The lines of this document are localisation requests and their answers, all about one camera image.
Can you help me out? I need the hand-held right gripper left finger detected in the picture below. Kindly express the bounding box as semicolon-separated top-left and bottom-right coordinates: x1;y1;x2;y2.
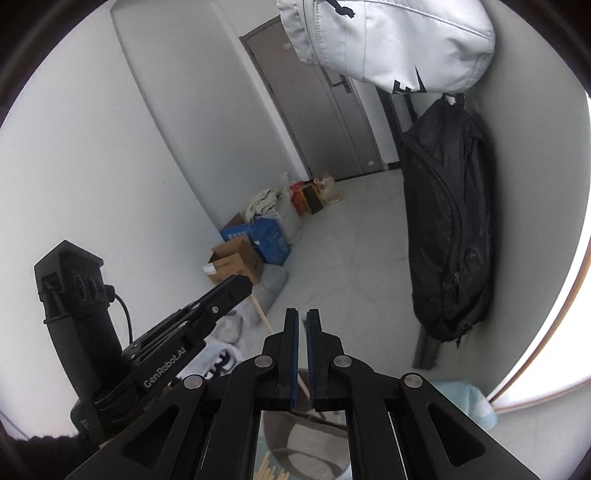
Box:
65;308;300;480

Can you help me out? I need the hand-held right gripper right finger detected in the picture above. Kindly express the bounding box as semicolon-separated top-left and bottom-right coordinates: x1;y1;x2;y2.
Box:
308;308;541;480

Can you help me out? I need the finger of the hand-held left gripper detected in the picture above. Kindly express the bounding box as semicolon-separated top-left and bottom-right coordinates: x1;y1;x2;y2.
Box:
122;274;254;365

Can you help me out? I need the grey utensil holder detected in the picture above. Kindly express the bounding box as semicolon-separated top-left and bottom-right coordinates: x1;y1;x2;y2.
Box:
257;408;350;480

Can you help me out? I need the brown cardboard box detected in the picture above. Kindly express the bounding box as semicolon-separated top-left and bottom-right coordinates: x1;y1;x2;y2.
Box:
210;251;265;284

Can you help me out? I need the white bag with black print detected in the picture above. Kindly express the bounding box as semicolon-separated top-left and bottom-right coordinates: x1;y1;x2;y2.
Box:
178;300;262;381

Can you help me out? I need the grey plastic bag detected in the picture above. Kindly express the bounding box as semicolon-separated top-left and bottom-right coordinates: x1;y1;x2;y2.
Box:
256;267;288;306

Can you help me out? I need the blue printed box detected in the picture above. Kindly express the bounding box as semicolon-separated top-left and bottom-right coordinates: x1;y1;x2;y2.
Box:
221;215;293;266

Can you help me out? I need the white plastic bag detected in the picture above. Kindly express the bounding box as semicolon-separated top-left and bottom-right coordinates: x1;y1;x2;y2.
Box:
270;196;304;241

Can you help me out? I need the cream cloth bundle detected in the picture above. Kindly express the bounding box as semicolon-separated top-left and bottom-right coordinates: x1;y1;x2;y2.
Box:
246;187;283;219

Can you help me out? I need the red snack packet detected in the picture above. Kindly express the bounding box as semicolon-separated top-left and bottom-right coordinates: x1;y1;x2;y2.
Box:
290;181;308;215

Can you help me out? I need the small brown box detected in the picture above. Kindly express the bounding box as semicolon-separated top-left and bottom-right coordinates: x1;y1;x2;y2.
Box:
302;182;325;214

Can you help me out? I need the clear plastic jug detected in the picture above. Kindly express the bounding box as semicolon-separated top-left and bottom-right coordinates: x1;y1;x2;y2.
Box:
318;173;345;204

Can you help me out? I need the teal checkered tablecloth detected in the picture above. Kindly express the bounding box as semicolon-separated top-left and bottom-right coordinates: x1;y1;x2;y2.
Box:
261;378;500;480

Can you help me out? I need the grey door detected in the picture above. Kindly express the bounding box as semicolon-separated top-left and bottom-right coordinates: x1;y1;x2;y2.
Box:
240;21;386;183

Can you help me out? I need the black backpack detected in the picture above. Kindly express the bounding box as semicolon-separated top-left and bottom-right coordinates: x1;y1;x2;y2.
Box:
399;95;494;343

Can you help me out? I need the white fabric bag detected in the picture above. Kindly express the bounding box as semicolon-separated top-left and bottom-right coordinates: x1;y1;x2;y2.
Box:
276;0;496;94

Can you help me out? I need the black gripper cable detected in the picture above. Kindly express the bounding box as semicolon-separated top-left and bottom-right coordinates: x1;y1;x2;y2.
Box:
111;292;136;346

